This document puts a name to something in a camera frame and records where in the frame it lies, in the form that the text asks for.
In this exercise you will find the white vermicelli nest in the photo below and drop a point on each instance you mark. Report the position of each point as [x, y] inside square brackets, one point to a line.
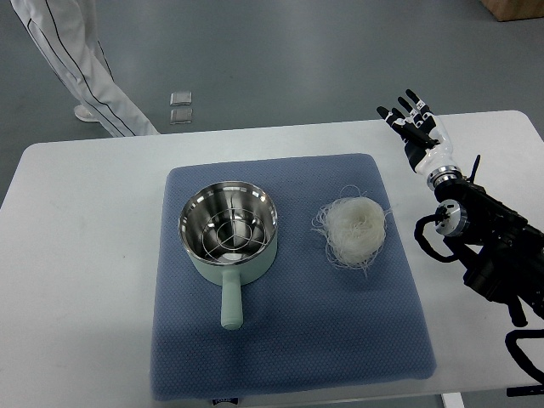
[354, 228]

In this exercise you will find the white table leg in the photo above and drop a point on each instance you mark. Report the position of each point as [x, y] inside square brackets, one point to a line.
[452, 400]

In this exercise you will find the lower metal floor plate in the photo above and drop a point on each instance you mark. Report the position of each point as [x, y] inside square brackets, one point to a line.
[181, 115]

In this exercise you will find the metal floor plate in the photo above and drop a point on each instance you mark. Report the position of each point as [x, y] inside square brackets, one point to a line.
[179, 98]
[181, 115]

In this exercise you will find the brown cardboard box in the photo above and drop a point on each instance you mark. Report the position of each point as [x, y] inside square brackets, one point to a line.
[511, 10]

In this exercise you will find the upper metal floor plate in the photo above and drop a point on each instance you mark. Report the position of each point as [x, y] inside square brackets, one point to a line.
[179, 98]

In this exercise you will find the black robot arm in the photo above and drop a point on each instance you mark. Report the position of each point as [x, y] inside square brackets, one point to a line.
[501, 251]

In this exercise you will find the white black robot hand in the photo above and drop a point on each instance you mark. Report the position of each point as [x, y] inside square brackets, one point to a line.
[428, 147]

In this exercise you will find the white shoe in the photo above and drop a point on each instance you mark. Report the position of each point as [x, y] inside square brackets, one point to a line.
[83, 114]

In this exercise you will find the mint green steel pot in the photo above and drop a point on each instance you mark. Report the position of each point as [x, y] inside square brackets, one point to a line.
[230, 231]

